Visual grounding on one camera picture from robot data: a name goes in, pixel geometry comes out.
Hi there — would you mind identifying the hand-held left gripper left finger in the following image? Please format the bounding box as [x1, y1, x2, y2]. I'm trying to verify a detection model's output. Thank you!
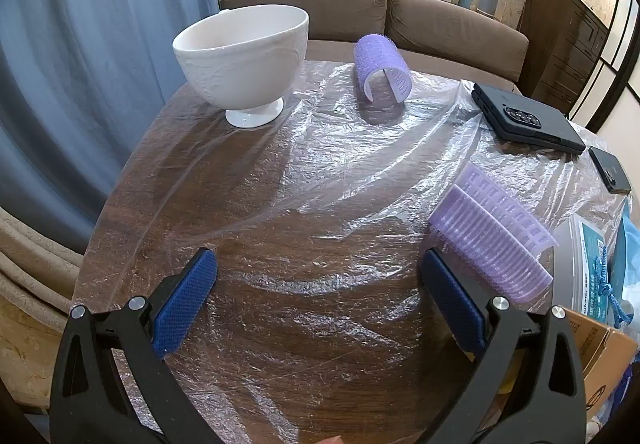
[49, 247, 221, 444]

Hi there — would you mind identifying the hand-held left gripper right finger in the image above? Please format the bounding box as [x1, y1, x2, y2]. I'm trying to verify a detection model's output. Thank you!
[419, 248, 587, 444]

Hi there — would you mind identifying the purple hair roller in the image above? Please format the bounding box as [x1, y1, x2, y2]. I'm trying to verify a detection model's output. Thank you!
[427, 161, 559, 307]
[353, 33, 413, 104]

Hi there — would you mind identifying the white trash bin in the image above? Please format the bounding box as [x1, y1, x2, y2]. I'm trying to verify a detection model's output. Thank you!
[552, 213, 628, 325]

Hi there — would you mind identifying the light blue drawstring bag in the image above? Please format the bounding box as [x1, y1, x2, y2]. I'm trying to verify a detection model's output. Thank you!
[592, 201, 640, 325]

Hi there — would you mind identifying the open cardboard box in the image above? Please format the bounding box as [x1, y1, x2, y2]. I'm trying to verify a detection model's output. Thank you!
[562, 307, 640, 417]

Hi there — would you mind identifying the clear plastic table cover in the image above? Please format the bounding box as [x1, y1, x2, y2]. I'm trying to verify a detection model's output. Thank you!
[75, 57, 631, 444]

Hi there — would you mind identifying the black folding phone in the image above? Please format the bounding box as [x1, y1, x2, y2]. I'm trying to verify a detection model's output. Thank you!
[471, 82, 587, 156]

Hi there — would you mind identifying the dark blue smartphone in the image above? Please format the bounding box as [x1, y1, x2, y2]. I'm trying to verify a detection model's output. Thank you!
[588, 145, 632, 196]

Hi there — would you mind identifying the white footed ceramic bowl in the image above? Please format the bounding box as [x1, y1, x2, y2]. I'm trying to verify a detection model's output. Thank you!
[172, 4, 310, 128]

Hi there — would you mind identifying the black framed sliding door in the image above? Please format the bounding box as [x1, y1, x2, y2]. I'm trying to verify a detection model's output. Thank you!
[585, 0, 640, 135]

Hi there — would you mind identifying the blue curtain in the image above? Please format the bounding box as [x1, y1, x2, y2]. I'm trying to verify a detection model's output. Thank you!
[0, 0, 221, 255]

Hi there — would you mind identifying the brown sofa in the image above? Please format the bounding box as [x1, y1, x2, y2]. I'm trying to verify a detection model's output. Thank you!
[220, 0, 530, 92]

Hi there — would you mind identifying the dark wooden cabinet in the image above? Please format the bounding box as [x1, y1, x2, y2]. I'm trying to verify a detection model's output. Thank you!
[517, 0, 611, 117]

